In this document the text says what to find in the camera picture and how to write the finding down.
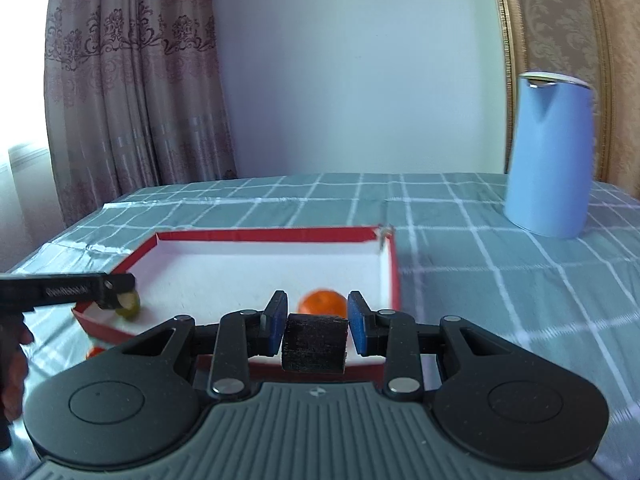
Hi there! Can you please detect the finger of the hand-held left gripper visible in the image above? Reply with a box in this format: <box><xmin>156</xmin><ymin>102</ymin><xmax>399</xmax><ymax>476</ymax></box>
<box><xmin>97</xmin><ymin>273</ymin><xmax>137</xmax><ymax>312</ymax></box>

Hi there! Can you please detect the green tomato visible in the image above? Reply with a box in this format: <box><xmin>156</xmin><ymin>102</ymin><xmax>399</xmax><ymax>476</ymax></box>
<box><xmin>114</xmin><ymin>290</ymin><xmax>141</xmax><ymax>321</ymax></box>

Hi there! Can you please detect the gold framed wallpaper panel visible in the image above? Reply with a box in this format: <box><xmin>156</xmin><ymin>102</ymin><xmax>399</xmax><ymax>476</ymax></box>
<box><xmin>489</xmin><ymin>0</ymin><xmax>640</xmax><ymax>184</ymax></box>

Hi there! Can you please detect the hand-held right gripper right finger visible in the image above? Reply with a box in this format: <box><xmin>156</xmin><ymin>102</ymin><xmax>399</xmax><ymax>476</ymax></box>
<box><xmin>347</xmin><ymin>290</ymin><xmax>521</xmax><ymax>402</ymax></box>

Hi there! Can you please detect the person's left hand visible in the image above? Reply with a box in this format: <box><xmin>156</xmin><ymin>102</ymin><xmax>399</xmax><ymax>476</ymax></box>
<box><xmin>0</xmin><ymin>317</ymin><xmax>35</xmax><ymax>423</ymax></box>

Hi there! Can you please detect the orange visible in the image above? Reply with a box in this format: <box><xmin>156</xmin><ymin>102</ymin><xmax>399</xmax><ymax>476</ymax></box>
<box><xmin>297</xmin><ymin>288</ymin><xmax>347</xmax><ymax>320</ymax></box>

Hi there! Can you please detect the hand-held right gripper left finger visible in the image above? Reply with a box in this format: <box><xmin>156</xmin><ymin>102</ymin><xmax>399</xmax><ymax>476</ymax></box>
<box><xmin>120</xmin><ymin>290</ymin><xmax>290</xmax><ymax>402</ymax></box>

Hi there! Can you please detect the light blue kettle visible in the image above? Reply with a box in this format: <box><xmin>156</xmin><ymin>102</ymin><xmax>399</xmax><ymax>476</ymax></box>
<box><xmin>502</xmin><ymin>71</ymin><xmax>596</xmax><ymax>239</ymax></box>

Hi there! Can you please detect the eggplant chunk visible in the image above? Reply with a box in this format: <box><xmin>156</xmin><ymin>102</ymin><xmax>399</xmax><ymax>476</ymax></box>
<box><xmin>281</xmin><ymin>312</ymin><xmax>349</xmax><ymax>376</ymax></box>

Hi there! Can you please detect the patterned beige curtain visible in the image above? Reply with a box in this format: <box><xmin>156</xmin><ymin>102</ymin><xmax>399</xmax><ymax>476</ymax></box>
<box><xmin>42</xmin><ymin>0</ymin><xmax>239</xmax><ymax>222</ymax></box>

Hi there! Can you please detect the red cardboard box tray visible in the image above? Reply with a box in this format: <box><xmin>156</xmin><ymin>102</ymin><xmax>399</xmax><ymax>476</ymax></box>
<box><xmin>71</xmin><ymin>225</ymin><xmax>404</xmax><ymax>385</ymax></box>

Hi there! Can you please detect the green checked tablecloth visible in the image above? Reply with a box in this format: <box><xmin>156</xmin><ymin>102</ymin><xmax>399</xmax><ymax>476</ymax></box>
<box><xmin>0</xmin><ymin>172</ymin><xmax>640</xmax><ymax>480</ymax></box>

